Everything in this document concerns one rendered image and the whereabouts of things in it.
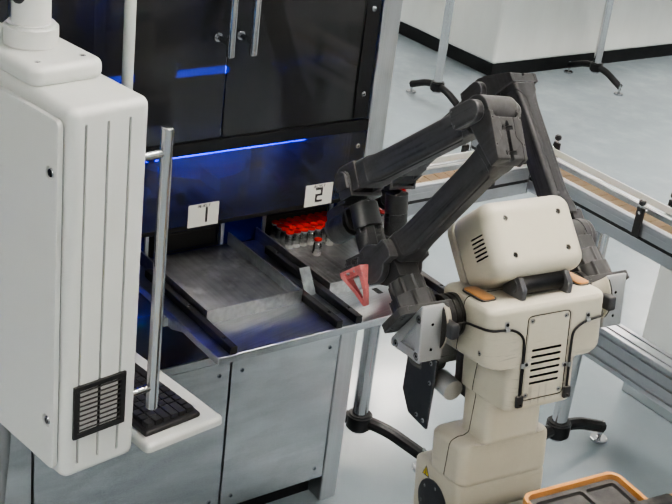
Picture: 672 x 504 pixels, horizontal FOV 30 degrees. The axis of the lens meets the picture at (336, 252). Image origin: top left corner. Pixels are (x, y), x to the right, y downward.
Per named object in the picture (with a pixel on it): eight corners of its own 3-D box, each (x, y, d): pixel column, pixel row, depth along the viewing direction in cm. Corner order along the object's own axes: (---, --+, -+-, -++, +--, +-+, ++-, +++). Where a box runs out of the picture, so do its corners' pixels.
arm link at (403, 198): (394, 193, 303) (413, 190, 306) (377, 186, 308) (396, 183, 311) (393, 220, 305) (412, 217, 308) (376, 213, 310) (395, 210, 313)
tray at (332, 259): (254, 239, 327) (255, 226, 325) (335, 223, 341) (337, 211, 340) (328, 296, 303) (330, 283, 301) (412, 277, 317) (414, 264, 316)
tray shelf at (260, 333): (118, 272, 306) (118, 265, 305) (349, 227, 345) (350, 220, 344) (217, 365, 272) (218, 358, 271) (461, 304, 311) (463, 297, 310)
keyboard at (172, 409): (40, 352, 279) (40, 343, 278) (93, 335, 288) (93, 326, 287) (145, 438, 254) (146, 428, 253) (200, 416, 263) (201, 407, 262)
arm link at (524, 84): (502, 54, 266) (536, 56, 272) (464, 85, 277) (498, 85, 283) (567, 250, 254) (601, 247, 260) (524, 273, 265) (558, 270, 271)
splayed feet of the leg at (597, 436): (486, 470, 398) (493, 433, 392) (595, 431, 426) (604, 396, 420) (503, 483, 392) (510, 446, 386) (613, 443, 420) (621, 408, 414)
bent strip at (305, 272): (296, 289, 304) (298, 267, 301) (306, 287, 306) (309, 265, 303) (328, 315, 294) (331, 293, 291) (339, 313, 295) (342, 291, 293)
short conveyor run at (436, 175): (350, 230, 347) (357, 178, 341) (318, 208, 358) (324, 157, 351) (529, 195, 386) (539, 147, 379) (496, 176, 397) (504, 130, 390)
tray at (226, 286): (137, 261, 308) (137, 248, 306) (228, 244, 322) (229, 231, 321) (206, 324, 284) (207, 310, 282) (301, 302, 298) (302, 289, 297)
